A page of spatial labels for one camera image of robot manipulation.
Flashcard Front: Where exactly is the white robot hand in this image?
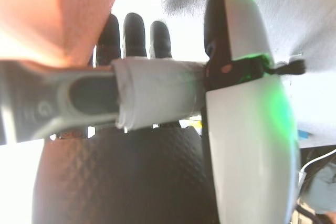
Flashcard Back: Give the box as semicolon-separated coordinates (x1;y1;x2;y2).
31;0;301;224

